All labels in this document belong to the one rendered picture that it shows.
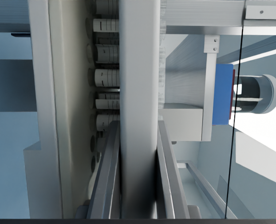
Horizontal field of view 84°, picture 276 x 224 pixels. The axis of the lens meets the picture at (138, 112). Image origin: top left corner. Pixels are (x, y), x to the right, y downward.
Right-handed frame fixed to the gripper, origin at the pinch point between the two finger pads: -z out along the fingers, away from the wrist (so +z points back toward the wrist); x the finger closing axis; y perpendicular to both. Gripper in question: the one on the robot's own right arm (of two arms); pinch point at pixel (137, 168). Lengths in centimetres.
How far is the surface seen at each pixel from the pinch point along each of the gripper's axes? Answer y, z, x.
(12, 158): 105, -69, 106
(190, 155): 375, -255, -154
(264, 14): -2.3, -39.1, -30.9
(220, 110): 23.7, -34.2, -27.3
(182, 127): 26.3, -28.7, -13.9
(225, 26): 0.1, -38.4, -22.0
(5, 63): 15, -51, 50
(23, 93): 24, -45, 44
